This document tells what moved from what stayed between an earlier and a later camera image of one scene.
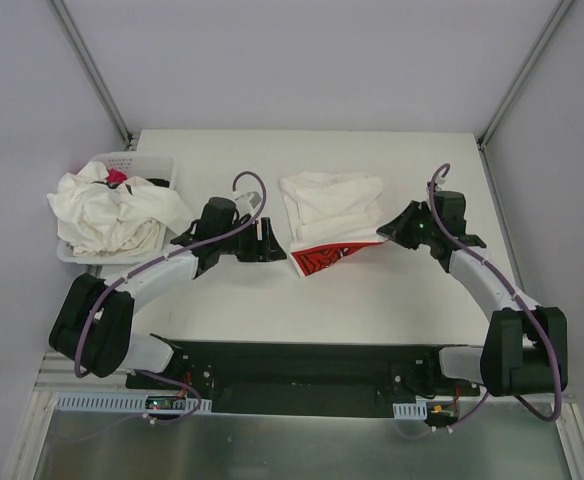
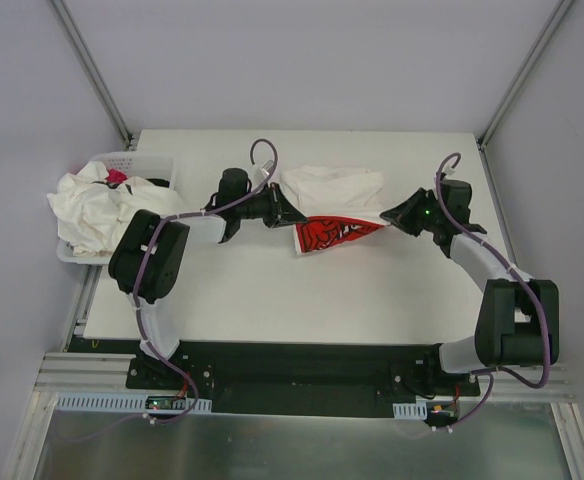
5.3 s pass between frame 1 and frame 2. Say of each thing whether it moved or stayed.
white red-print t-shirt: moved
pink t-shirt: stayed
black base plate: stayed
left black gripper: moved
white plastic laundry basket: stayed
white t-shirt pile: stayed
